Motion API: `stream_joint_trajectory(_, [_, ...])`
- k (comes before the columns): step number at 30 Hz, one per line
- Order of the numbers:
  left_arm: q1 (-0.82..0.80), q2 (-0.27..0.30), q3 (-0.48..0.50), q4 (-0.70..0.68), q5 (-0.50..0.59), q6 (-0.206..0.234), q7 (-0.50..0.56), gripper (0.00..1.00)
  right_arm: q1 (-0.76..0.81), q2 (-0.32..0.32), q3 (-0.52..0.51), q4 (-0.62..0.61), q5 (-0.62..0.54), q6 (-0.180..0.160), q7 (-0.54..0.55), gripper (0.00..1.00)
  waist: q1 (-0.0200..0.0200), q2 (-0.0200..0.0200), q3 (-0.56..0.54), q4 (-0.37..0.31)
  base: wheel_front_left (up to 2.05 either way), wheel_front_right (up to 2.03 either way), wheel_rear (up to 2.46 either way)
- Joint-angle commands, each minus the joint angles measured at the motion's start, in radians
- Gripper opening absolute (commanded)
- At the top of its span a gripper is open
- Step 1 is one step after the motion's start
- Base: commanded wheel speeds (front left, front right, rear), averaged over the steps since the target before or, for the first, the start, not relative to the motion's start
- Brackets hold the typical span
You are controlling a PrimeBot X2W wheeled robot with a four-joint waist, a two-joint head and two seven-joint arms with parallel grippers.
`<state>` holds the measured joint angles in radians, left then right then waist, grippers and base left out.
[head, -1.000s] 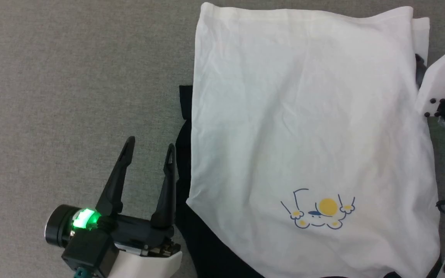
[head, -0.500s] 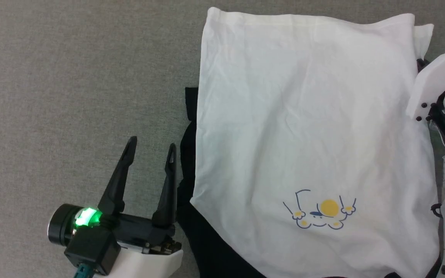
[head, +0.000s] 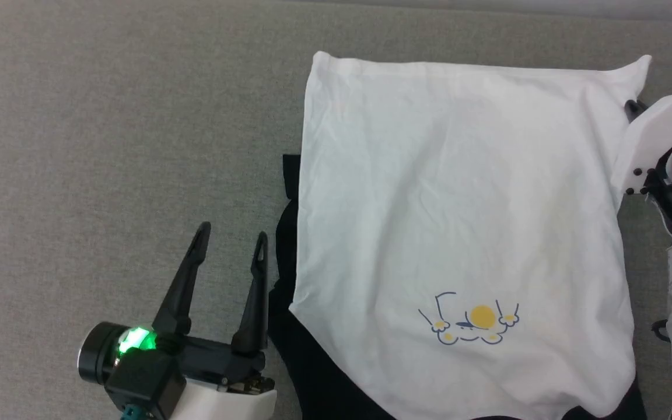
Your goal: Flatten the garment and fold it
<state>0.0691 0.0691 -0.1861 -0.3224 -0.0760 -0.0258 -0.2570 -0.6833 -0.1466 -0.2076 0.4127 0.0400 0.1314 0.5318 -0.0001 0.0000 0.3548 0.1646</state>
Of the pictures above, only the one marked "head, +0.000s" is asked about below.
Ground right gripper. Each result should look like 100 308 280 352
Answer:
611 50 672 199

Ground black and white shirt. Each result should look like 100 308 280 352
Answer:
267 51 653 420

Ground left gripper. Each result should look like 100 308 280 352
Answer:
78 222 278 420

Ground beige fabric sofa cushion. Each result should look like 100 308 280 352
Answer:
0 0 672 420

